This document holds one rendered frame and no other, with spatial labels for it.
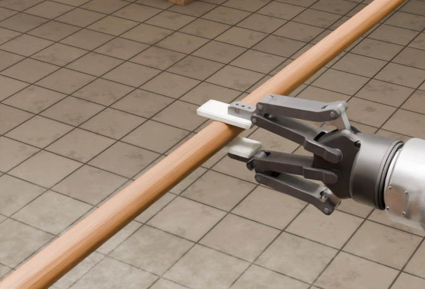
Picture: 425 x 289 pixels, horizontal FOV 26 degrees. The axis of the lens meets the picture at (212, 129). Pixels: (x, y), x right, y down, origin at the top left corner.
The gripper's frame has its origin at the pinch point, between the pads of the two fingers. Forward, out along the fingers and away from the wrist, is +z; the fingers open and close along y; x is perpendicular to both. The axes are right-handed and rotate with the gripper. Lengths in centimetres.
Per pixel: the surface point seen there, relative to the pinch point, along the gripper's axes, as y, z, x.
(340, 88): 119, 91, 243
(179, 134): 119, 126, 174
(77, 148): 119, 152, 145
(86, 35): 118, 216, 232
